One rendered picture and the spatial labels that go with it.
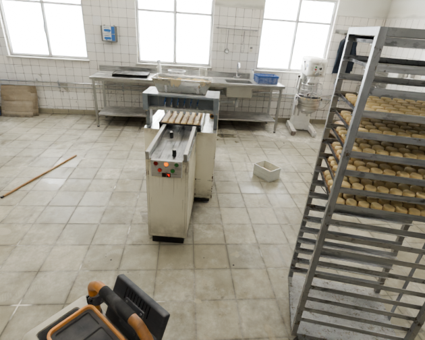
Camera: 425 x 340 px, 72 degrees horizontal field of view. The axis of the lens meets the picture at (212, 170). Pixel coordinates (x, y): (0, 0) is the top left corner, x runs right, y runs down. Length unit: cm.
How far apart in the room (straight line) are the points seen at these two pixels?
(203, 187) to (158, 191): 84
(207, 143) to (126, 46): 356
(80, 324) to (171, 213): 154
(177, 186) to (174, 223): 37
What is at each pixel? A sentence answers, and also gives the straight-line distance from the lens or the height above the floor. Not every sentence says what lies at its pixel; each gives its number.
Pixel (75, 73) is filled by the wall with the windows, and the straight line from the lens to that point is 638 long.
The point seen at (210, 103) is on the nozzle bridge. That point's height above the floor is 111.
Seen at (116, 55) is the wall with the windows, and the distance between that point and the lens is 612.
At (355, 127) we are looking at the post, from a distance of 133.
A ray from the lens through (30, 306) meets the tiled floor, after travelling 250.
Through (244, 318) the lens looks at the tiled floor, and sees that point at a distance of 225.
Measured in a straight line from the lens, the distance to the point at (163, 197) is 244.
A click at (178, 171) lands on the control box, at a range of 226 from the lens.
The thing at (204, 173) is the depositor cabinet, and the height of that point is 39.
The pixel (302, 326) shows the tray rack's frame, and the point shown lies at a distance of 213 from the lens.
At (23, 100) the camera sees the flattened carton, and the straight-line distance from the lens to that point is 664.
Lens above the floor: 178
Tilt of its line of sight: 26 degrees down
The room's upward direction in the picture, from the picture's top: 4 degrees clockwise
